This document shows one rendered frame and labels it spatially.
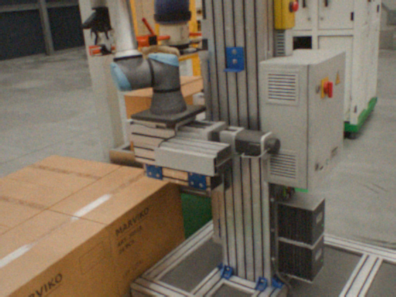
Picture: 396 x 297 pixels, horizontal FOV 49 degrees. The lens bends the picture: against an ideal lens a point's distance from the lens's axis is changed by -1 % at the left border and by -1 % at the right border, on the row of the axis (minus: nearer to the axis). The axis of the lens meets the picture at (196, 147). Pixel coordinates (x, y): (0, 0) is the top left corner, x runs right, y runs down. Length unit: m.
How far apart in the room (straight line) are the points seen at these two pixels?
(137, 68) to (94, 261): 0.86
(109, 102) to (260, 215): 2.08
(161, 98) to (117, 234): 0.70
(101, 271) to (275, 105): 1.06
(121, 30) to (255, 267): 1.16
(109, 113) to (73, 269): 1.97
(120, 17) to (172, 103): 0.38
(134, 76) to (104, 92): 1.97
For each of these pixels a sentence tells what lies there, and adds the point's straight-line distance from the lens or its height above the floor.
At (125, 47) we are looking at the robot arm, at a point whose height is 1.31.
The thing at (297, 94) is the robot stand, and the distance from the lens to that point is 1.56.
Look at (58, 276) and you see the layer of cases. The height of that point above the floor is 0.47.
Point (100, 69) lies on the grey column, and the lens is 3.61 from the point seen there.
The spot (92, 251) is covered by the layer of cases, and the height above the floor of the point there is 0.47.
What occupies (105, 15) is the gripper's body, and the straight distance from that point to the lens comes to 2.26.
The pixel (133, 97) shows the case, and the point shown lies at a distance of 2.59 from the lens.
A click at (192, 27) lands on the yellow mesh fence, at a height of 1.23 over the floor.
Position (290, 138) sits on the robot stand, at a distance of 1.62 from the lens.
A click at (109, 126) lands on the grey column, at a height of 0.50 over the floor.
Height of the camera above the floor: 1.48
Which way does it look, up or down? 19 degrees down
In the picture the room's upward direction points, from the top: 5 degrees counter-clockwise
